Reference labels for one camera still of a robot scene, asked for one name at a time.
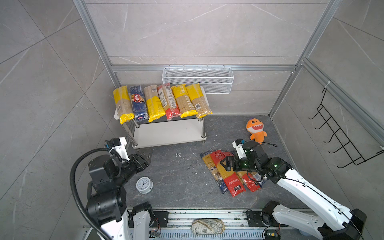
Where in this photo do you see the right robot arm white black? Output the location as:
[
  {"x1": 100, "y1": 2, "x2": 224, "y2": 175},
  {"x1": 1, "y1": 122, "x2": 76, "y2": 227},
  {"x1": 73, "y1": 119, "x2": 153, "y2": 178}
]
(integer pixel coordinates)
[{"x1": 220, "y1": 157, "x2": 367, "y2": 240}]

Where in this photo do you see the long yellow spaghetti bag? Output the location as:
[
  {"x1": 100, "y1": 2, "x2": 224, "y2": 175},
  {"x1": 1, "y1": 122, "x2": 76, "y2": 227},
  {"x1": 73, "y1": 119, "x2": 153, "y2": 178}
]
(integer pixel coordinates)
[{"x1": 113, "y1": 86, "x2": 135, "y2": 125}]

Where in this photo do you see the dark blue pasta bag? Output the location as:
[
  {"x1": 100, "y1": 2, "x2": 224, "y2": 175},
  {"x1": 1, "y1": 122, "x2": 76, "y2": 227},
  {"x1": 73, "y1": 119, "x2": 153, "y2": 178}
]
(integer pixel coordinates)
[{"x1": 200, "y1": 152, "x2": 228, "y2": 194}]

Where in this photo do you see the white two-tier shelf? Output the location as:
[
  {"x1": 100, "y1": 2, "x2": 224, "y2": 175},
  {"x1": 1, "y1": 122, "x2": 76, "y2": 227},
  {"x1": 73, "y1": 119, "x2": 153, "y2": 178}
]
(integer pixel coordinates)
[{"x1": 113, "y1": 86, "x2": 210, "y2": 150}]

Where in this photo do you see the blue Barilla spaghetti box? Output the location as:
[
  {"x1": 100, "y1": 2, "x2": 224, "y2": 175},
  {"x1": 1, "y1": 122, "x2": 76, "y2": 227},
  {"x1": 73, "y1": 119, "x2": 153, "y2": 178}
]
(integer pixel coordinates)
[{"x1": 129, "y1": 85, "x2": 149, "y2": 122}]

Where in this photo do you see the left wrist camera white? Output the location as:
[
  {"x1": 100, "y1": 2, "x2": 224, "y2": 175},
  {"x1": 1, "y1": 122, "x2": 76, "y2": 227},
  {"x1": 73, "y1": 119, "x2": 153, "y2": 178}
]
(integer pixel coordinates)
[{"x1": 110, "y1": 137, "x2": 129, "y2": 161}]

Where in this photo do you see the white wire mesh basket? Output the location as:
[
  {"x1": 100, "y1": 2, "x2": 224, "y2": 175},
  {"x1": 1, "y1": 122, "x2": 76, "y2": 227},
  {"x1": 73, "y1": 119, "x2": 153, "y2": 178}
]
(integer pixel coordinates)
[{"x1": 162, "y1": 67, "x2": 234, "y2": 94}]

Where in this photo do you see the clear blue spaghetti bag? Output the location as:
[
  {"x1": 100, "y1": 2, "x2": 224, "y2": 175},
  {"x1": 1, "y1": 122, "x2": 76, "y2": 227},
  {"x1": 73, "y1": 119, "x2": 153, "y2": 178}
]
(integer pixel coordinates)
[{"x1": 253, "y1": 172, "x2": 266, "y2": 188}]

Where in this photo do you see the orange shark plush toy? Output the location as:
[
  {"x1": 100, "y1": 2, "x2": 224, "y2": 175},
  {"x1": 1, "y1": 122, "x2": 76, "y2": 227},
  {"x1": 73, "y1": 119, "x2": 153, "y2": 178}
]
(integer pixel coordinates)
[{"x1": 246, "y1": 119, "x2": 267, "y2": 144}]

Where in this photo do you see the patterned cloth pouch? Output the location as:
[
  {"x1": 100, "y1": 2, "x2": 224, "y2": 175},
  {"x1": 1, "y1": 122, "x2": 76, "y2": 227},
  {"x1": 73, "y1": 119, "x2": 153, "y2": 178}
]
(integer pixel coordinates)
[{"x1": 191, "y1": 219, "x2": 226, "y2": 235}]

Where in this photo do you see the red yellow spaghetti bag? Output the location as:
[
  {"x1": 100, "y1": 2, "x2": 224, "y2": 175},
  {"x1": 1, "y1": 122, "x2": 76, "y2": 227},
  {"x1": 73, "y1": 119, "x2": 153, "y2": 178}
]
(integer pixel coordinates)
[{"x1": 210, "y1": 150, "x2": 246, "y2": 197}]

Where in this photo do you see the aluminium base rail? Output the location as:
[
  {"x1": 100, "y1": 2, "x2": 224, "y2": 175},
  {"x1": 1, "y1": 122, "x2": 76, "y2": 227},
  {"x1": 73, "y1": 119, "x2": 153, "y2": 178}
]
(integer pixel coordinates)
[{"x1": 80, "y1": 209, "x2": 328, "y2": 240}]

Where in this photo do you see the yellow spaghetti bag with barcode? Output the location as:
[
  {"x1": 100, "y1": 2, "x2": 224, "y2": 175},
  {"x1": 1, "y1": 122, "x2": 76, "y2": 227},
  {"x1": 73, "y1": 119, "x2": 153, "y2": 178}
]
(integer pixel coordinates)
[{"x1": 186, "y1": 84, "x2": 213, "y2": 119}]

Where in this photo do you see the red spaghetti bag with label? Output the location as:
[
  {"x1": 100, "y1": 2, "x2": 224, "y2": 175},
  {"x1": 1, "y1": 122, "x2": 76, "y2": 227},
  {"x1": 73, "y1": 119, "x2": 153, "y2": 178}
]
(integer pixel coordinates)
[{"x1": 157, "y1": 84, "x2": 181, "y2": 121}]

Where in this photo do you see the tan yellow pasta bag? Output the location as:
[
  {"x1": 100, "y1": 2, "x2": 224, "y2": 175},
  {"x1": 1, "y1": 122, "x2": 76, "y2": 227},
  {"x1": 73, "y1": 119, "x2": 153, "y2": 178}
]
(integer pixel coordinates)
[{"x1": 144, "y1": 85, "x2": 166, "y2": 123}]

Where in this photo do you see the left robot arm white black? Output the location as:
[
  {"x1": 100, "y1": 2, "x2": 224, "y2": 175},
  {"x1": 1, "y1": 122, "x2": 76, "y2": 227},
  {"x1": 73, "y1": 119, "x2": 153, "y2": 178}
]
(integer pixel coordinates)
[{"x1": 86, "y1": 153, "x2": 155, "y2": 240}]

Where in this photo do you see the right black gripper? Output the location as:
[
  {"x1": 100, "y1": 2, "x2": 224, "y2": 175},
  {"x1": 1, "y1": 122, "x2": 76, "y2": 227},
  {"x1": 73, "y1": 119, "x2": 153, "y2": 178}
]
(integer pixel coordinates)
[{"x1": 219, "y1": 155, "x2": 260, "y2": 173}]

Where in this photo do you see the small white alarm clock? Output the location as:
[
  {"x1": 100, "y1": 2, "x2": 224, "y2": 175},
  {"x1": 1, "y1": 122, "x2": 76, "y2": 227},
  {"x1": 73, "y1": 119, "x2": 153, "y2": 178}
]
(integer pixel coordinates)
[{"x1": 136, "y1": 177, "x2": 154, "y2": 195}]

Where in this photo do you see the yellow wholewheat spaghetti bag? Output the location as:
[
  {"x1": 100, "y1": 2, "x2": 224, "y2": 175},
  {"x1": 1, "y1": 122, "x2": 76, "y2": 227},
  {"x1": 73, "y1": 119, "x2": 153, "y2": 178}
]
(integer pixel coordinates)
[{"x1": 171, "y1": 84, "x2": 198, "y2": 118}]

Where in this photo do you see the black wire hook rack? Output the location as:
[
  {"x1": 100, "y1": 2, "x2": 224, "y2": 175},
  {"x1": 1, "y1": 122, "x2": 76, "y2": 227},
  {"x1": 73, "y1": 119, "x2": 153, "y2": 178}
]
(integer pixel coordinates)
[{"x1": 308, "y1": 88, "x2": 384, "y2": 169}]

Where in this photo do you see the left black corrugated cable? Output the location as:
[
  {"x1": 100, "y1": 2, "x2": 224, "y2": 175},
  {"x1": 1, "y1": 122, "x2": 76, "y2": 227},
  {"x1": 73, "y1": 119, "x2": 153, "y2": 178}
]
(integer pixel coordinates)
[{"x1": 69, "y1": 147, "x2": 113, "y2": 240}]

